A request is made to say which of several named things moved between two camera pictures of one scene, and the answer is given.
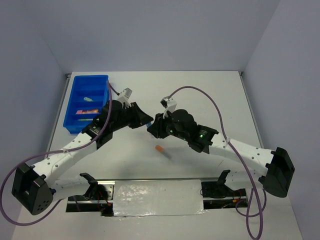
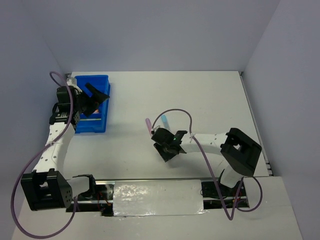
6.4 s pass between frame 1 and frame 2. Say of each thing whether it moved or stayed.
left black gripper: moved
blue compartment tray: stayed
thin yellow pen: stayed
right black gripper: moved
